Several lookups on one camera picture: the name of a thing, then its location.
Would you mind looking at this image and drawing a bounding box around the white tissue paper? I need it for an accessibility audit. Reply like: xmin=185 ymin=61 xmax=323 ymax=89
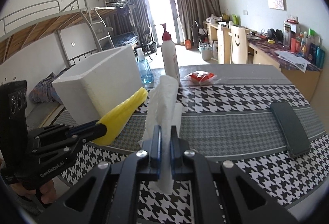
xmin=139 ymin=75 xmax=183 ymax=194

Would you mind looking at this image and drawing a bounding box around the person's left hand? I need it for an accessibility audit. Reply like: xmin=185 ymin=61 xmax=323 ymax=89
xmin=10 ymin=179 xmax=59 ymax=205

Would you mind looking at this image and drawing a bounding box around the white foam box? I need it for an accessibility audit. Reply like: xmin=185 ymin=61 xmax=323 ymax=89
xmin=52 ymin=46 xmax=142 ymax=125

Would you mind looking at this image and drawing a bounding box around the blue patterned quilt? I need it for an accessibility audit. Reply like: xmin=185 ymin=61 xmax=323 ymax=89
xmin=28 ymin=68 xmax=69 ymax=104

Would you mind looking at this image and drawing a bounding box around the blue liquid clear bottle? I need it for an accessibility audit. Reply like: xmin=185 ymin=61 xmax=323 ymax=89
xmin=136 ymin=48 xmax=154 ymax=85

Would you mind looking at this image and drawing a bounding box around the houndstooth table cloth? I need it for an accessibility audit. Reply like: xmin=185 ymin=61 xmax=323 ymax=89
xmin=60 ymin=72 xmax=328 ymax=223

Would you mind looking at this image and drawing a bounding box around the red white snack packet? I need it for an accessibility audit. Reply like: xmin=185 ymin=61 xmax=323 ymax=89
xmin=185 ymin=70 xmax=217 ymax=85

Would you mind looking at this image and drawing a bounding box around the grey metal bunk bed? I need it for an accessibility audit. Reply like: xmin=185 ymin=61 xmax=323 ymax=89
xmin=0 ymin=0 xmax=141 ymax=67

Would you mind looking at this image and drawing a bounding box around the black folding chair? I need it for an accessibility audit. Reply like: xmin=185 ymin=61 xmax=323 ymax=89
xmin=140 ymin=28 xmax=157 ymax=61

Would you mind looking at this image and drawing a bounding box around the dark green phone case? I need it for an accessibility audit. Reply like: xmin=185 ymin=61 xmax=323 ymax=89
xmin=270 ymin=102 xmax=311 ymax=159

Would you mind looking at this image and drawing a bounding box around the white lotion pump bottle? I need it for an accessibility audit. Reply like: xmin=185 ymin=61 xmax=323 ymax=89
xmin=161 ymin=23 xmax=180 ymax=84

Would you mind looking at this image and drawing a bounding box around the white bucket on floor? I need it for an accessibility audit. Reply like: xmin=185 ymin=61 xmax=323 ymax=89
xmin=198 ymin=43 xmax=213 ymax=61

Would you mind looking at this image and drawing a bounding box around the smiley wooden chair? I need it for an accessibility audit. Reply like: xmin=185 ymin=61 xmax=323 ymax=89
xmin=229 ymin=25 xmax=248 ymax=64

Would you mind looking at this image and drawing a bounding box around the far wooden desk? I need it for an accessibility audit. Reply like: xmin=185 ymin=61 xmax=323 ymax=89
xmin=202 ymin=21 xmax=256 ymax=65

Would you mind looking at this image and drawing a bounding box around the wooden desk with cloth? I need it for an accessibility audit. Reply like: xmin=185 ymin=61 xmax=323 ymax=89
xmin=248 ymin=36 xmax=321 ymax=102

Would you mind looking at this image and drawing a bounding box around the brown left curtain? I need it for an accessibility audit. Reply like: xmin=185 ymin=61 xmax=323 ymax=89
xmin=107 ymin=0 xmax=149 ymax=37

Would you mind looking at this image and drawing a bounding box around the newspaper on desk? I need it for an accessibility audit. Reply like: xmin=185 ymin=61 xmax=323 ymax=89
xmin=274 ymin=51 xmax=310 ymax=65

